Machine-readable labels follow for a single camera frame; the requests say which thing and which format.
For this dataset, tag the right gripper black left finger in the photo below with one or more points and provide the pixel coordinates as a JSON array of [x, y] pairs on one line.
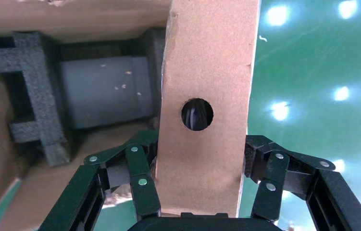
[[81, 197]]

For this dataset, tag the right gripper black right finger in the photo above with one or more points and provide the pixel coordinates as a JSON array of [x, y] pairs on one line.
[[336, 197]]

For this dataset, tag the large open cardboard carton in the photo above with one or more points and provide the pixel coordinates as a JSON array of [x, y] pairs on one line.
[[72, 16]]

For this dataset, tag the black foam insert block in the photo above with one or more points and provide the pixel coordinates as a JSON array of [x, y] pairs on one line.
[[40, 89]]

